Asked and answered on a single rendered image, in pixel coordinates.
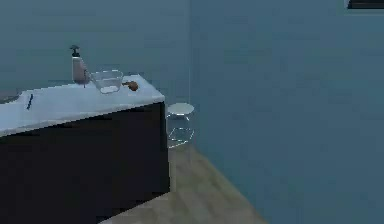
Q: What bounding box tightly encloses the black kitchen counter white top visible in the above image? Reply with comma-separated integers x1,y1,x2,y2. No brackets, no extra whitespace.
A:
0,73,171,224

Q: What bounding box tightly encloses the small brown round object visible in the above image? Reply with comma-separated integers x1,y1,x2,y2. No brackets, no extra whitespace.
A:
121,80,140,92

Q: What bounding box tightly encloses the clear glass bowl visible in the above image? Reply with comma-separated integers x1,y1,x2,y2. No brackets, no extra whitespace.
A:
90,69,125,95

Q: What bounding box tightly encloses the soap dispenser bottle black pump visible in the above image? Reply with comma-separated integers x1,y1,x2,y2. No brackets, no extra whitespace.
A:
69,44,91,85

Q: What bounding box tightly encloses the grey sink basin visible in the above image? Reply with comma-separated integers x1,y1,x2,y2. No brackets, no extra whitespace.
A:
0,89,22,105

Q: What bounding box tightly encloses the dark framed window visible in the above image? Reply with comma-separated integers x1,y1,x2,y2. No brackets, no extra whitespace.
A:
344,0,384,10

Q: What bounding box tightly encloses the white round wire stool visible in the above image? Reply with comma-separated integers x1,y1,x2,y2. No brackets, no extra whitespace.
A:
165,102,196,149

